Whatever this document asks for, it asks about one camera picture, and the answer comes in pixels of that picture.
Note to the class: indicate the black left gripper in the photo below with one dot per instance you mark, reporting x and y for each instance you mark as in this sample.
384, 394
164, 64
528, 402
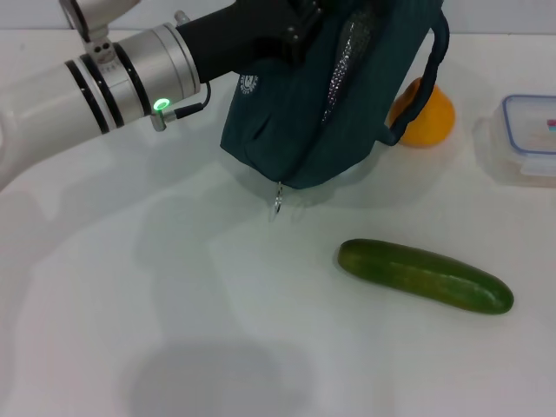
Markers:
243, 30

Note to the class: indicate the dark teal fabric bag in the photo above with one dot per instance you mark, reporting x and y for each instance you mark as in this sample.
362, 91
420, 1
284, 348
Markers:
295, 121

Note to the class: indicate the clear container with blue-rimmed lid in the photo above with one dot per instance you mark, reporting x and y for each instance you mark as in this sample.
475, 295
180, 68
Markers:
525, 143

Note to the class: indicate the orange pear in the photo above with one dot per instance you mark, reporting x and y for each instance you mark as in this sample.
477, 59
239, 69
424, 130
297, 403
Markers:
434, 121

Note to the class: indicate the green cucumber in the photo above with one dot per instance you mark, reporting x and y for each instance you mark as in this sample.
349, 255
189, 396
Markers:
417, 273

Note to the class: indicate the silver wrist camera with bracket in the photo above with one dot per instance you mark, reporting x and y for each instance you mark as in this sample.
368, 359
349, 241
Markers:
95, 17

